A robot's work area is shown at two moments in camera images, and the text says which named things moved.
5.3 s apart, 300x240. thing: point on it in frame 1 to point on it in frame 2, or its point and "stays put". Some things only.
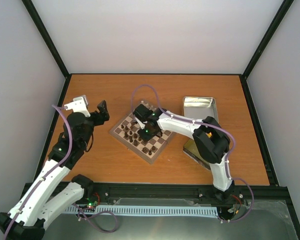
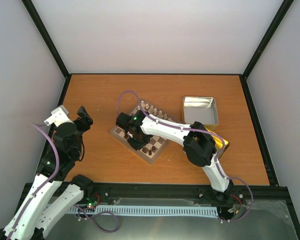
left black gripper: [104, 112] to [85, 116]
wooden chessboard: [126, 131] stays put
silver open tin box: [199, 108] stays put
